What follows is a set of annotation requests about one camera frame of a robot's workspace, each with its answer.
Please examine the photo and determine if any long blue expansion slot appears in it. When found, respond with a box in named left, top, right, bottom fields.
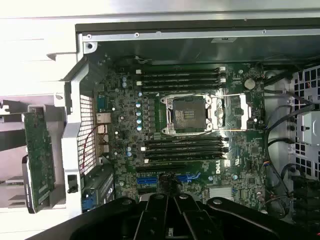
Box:
left=136, top=172, right=201, bottom=185

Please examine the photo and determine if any silver chipset heat sink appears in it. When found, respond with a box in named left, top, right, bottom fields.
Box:
left=208, top=186, right=235, bottom=201

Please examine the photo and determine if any black expansion slot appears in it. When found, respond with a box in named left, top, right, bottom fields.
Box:
left=136, top=163, right=187, bottom=173

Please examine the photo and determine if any RAM slot with white latches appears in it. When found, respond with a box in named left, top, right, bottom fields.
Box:
left=143, top=154, right=227, bottom=165
left=136, top=77, right=227, bottom=87
left=140, top=142, right=226, bottom=152
left=135, top=65, right=227, bottom=75

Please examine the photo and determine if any green motherboard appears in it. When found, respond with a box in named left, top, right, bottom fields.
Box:
left=93, top=61, right=266, bottom=216

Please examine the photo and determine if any CPU socket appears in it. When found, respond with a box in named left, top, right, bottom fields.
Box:
left=161, top=94, right=213, bottom=136

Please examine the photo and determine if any thin metal locking lever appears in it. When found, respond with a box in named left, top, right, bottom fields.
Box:
left=212, top=93, right=264, bottom=99
left=219, top=127, right=262, bottom=133

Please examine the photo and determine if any black power connector cluster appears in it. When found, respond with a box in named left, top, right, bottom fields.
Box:
left=291, top=174, right=320, bottom=226

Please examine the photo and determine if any metal socket cover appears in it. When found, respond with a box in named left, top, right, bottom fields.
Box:
left=208, top=93, right=251, bottom=131

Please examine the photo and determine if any silver coin battery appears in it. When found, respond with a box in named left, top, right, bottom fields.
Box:
left=243, top=77, right=255, bottom=90

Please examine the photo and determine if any perforated metal disk bay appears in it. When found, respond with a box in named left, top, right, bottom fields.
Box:
left=292, top=63, right=320, bottom=181

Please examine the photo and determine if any grey parts rack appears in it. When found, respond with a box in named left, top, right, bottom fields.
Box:
left=0, top=98, right=67, bottom=213

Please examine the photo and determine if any black open PC case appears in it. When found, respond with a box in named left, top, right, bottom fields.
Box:
left=61, top=17, right=320, bottom=226

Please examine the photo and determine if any thin red wire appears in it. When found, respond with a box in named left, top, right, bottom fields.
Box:
left=80, top=124, right=102, bottom=173

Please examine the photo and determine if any black wire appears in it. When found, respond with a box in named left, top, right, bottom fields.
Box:
left=264, top=102, right=316, bottom=163

